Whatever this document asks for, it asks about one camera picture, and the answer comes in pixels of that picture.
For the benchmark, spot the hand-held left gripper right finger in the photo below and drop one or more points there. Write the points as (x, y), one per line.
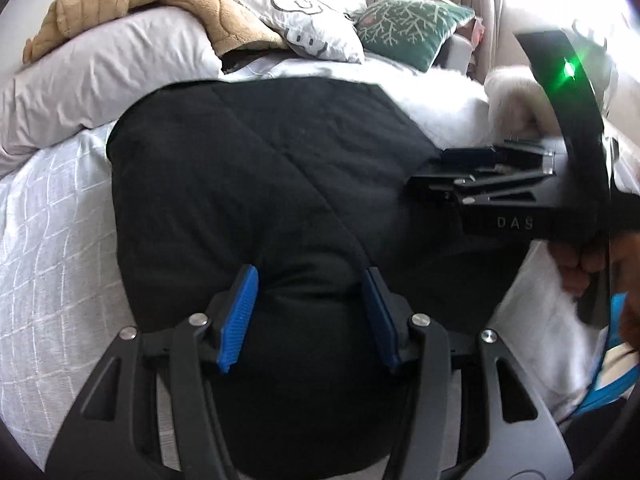
(380, 320)

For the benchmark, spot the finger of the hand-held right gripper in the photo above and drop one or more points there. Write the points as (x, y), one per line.
(435, 182)
(465, 155)

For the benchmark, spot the tan fleece blanket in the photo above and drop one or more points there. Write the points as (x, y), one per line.
(150, 0)

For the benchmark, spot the teal coral-print pillow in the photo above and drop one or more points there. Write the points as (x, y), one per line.
(410, 25)

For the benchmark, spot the dark navy padded jacket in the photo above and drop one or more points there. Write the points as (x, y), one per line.
(250, 185)

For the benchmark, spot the grey printed pillow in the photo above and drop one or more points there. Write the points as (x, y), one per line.
(300, 15)

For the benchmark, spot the beige curtain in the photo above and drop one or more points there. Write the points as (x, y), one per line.
(490, 10)

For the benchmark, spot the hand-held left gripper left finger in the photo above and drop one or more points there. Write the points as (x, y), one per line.
(237, 320)

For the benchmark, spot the person's right hand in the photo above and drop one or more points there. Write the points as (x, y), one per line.
(575, 270)

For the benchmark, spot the white checked bed sheet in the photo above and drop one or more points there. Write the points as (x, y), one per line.
(50, 260)

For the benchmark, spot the cream fluffy blanket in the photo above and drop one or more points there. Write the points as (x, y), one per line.
(510, 95)

